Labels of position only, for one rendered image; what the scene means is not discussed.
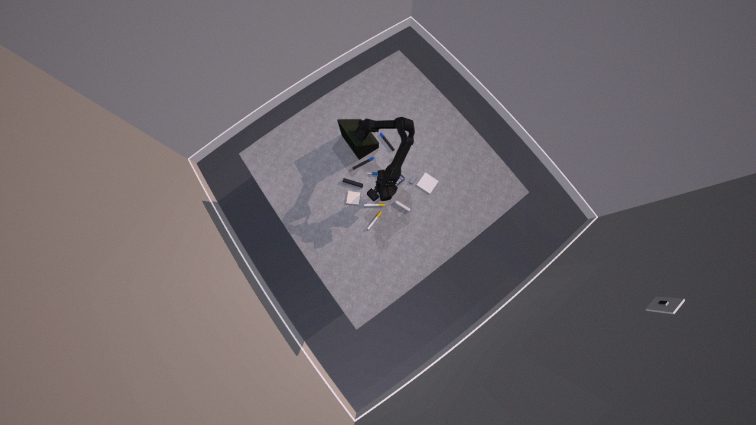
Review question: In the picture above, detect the keyboard with white letter keys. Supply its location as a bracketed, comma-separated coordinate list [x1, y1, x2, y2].
[377, 174, 405, 197]

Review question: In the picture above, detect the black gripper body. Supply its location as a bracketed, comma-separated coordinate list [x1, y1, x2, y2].
[367, 181, 380, 201]

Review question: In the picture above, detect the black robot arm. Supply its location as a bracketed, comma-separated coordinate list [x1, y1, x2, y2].
[353, 117, 415, 201]

